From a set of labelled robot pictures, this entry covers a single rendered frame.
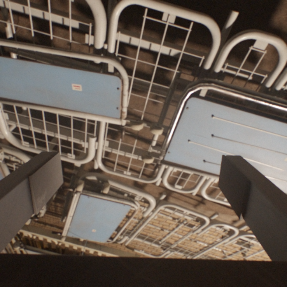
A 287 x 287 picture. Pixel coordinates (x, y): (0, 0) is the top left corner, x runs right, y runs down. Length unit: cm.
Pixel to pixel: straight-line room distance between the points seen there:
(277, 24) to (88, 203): 147
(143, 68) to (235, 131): 73
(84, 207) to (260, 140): 111
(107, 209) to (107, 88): 86
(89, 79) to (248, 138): 69
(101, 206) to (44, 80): 85
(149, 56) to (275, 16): 67
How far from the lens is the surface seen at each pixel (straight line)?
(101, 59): 84
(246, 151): 99
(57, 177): 16
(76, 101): 96
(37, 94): 104
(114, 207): 144
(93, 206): 146
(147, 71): 138
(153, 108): 149
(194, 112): 84
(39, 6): 101
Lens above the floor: 127
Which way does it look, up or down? 48 degrees down
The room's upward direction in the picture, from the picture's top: 167 degrees counter-clockwise
